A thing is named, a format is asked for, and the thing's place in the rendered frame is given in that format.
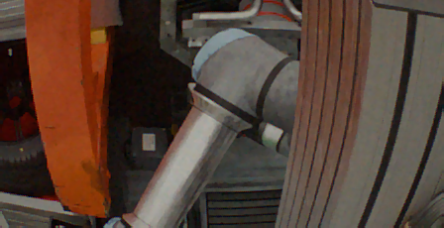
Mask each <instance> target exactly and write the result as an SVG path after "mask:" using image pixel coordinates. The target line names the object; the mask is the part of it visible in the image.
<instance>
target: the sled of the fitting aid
mask: <svg viewBox="0 0 444 228"><path fill-rule="evenodd" d="M186 118H187V91H174V92H172V93H171V129H172V134H173V135H174V138H175V137H176V135H177V134H178V132H179V129H180V128H181V126H182V124H183V123H184V121H185V119H186ZM286 171H287V166H274V167H273V168H244V169H216V171H215V172H214V174H213V175H212V176H211V178H210V179H209V180H208V182H207V184H206V185H205V187H204V188H203V189H202V191H201V192H210V191H259V190H277V189H282V188H283V186H284V178H285V172H286Z"/></svg>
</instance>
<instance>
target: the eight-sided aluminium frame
mask: <svg viewBox="0 0 444 228"><path fill-rule="evenodd" d="M161 2H162V7H161V19H160V21H161V33H160V42H161V49H163V51H166V53H167V54H170V55H172V56H173V57H175V58H177V59H178V60H180V61H181V62H182V63H184V64H185V65H187V66H188V67H190V68H191V61H188V51H189V46H188V38H183V37H182V36H181V30H178V29H177V28H176V27H175V24H176V8H177V5H176V0H161Z"/></svg>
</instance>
